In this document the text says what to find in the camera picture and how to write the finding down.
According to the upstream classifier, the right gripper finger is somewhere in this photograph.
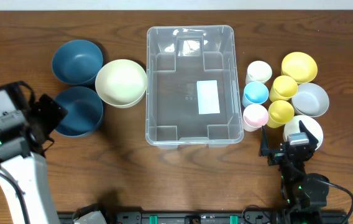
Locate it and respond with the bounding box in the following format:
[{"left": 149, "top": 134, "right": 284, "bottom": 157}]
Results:
[
  {"left": 298, "top": 120, "right": 319, "bottom": 146},
  {"left": 259, "top": 126, "right": 270, "bottom": 156}
]

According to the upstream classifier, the pink cup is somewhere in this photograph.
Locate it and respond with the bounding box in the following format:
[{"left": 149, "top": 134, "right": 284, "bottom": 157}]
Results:
[{"left": 242, "top": 104, "right": 268, "bottom": 132}]

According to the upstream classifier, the dark blue bowl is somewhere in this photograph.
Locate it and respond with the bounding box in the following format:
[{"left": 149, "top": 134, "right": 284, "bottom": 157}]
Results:
[
  {"left": 52, "top": 40, "right": 104, "bottom": 85},
  {"left": 55, "top": 86, "right": 104, "bottom": 137}
]

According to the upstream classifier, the yellow cup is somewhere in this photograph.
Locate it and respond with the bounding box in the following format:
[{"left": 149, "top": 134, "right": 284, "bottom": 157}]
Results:
[
  {"left": 269, "top": 75, "right": 298, "bottom": 102},
  {"left": 267, "top": 100, "right": 295, "bottom": 128}
]

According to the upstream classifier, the cream large bowl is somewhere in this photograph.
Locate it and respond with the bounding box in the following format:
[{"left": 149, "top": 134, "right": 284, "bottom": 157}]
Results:
[{"left": 95, "top": 59, "right": 147, "bottom": 108}]

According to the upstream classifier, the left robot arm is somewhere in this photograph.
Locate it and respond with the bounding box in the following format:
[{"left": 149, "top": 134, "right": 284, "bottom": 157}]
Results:
[{"left": 0, "top": 81, "right": 109, "bottom": 223}]

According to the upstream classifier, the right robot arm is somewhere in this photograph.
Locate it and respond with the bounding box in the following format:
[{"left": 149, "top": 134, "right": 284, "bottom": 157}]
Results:
[{"left": 259, "top": 121, "right": 329, "bottom": 213}]

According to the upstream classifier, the white small bowl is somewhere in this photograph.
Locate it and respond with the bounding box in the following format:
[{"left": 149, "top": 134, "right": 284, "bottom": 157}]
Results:
[{"left": 283, "top": 115, "right": 324, "bottom": 151}]

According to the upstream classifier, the grey small bowl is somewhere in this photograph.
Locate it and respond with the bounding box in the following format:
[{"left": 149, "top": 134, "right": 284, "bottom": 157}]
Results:
[{"left": 291, "top": 83, "right": 329, "bottom": 117}]

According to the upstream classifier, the light blue cup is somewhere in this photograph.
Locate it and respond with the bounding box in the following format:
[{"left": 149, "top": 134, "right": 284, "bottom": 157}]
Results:
[{"left": 242, "top": 81, "right": 269, "bottom": 108}]

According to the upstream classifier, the yellow small bowl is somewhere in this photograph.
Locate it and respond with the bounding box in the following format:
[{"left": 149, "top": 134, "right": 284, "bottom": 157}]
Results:
[{"left": 281, "top": 52, "right": 318, "bottom": 84}]

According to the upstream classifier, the cream white cup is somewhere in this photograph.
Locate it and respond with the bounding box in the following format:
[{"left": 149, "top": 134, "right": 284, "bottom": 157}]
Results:
[{"left": 245, "top": 60, "right": 272, "bottom": 84}]

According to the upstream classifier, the clear plastic storage bin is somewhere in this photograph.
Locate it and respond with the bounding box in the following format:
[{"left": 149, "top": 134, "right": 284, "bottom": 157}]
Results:
[{"left": 145, "top": 25, "right": 244, "bottom": 149}]

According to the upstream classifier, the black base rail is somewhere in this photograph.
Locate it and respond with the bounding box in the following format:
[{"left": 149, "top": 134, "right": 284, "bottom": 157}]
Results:
[{"left": 57, "top": 210, "right": 350, "bottom": 224}]

